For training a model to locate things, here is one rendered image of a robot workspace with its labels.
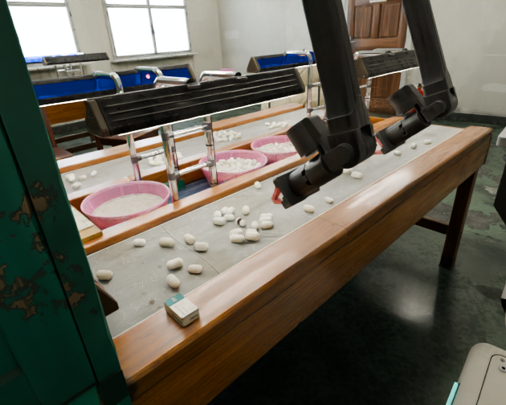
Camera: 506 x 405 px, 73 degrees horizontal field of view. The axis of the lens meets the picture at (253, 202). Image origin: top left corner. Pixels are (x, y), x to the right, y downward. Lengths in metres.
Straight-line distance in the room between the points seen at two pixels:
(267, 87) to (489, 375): 1.05
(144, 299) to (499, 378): 1.03
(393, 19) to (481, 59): 1.25
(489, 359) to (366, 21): 5.12
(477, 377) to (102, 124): 1.20
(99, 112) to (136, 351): 0.44
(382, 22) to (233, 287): 5.34
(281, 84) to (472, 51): 4.61
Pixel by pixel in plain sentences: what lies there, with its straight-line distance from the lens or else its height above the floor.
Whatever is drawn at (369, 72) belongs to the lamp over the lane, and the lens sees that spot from 1.41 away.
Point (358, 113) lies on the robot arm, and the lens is 0.62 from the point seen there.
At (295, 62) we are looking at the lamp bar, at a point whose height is 1.06.
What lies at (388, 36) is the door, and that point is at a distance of 5.76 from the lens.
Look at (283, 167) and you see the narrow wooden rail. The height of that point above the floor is 0.76.
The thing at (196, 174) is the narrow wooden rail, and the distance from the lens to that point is 1.43.
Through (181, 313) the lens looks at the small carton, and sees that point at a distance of 0.63.
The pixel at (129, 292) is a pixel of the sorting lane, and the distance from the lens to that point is 0.78.
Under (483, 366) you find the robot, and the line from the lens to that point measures 1.33.
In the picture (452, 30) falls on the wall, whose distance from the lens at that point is 5.55.
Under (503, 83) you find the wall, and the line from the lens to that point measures 5.48.
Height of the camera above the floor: 1.21
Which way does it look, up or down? 26 degrees down
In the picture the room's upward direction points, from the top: 3 degrees counter-clockwise
